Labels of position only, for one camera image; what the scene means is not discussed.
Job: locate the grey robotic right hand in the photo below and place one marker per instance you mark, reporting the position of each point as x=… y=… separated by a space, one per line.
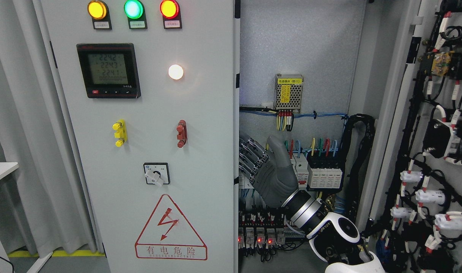
x=269 y=171

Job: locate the grey cabinet door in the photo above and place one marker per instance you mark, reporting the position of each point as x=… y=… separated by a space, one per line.
x=202 y=172
x=410 y=210

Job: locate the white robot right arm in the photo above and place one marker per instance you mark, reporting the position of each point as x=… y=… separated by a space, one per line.
x=333 y=237

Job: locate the red indicator lamp left door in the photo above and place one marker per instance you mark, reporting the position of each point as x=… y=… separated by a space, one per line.
x=170 y=11

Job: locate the green indicator lamp left door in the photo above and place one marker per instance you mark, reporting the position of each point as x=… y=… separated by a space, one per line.
x=135 y=12

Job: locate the yellow indicator lamp left door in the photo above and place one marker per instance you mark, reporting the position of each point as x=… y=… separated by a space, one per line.
x=99 y=13

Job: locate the white socket breaker row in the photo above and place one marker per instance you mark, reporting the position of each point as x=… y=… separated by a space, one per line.
x=301 y=171

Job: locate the black surge protector module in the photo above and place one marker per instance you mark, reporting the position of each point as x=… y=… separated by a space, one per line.
x=325 y=172

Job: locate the relay terminal row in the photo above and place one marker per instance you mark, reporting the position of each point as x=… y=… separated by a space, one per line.
x=263 y=232

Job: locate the brass ground terminal bar right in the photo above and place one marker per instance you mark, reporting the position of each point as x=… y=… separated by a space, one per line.
x=329 y=201

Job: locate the metal mesh power supply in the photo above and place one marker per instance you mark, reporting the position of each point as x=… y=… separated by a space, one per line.
x=288 y=88

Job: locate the red electric danger warning sticker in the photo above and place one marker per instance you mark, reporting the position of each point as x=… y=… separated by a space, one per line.
x=169 y=235

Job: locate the white lit indicator lamp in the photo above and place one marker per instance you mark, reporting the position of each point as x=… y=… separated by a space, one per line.
x=175 y=72

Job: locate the black digital power meter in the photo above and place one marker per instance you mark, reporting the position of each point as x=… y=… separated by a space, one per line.
x=109 y=70

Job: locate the grey curtain left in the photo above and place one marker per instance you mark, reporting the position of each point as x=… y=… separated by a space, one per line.
x=45 y=203

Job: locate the red terminal post block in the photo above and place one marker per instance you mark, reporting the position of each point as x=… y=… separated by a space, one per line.
x=181 y=128

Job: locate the left door rotary selector switch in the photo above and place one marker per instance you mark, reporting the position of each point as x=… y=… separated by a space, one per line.
x=156 y=174

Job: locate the yellow terminal post block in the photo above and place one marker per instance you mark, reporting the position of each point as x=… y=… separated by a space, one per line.
x=120 y=132

